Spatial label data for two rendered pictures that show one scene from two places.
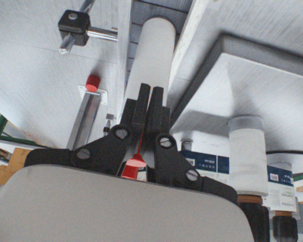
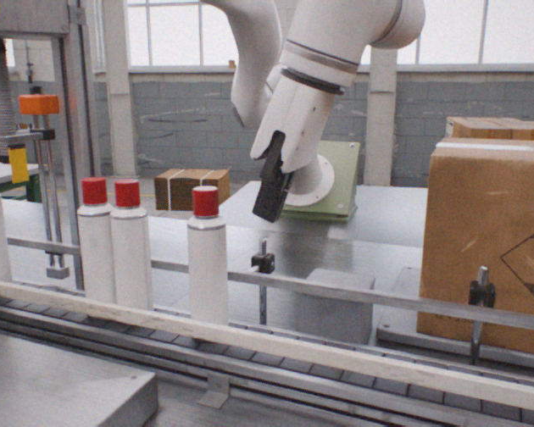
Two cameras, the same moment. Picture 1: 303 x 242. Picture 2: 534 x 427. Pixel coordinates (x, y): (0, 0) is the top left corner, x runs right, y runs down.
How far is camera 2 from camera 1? 0.58 m
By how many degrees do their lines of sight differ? 69
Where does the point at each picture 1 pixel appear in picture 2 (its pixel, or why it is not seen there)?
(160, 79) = (219, 263)
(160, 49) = (223, 295)
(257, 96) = (21, 416)
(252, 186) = not seen: outside the picture
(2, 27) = not seen: hidden behind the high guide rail
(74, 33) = (264, 256)
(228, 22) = (175, 413)
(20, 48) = not seen: hidden behind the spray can
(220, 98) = (41, 375)
